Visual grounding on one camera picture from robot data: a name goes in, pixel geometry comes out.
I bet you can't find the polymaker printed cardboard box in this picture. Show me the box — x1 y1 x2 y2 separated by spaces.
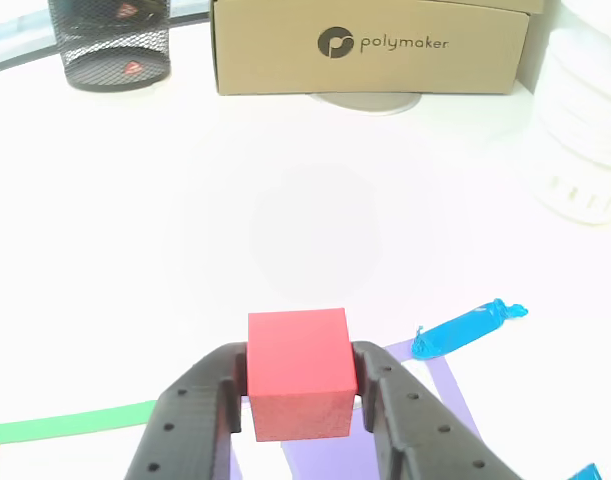
208 0 531 97

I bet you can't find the grey round disc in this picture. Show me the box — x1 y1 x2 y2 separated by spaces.
307 92 423 116

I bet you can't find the white slotted printed cylinder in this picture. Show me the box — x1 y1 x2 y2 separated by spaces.
527 0 611 227

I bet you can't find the black mesh bin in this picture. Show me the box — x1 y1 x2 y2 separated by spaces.
47 0 173 93

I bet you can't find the blue tape strip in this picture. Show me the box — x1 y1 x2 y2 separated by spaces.
567 462 604 480
409 298 530 362

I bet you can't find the purple square frame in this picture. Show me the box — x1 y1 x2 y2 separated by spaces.
228 340 484 480

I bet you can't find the small red cube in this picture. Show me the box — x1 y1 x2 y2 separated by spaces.
246 307 360 443

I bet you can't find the green square frame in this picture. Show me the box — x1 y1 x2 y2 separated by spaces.
0 399 159 480

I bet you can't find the plain cardboard box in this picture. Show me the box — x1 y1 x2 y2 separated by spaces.
419 0 546 16

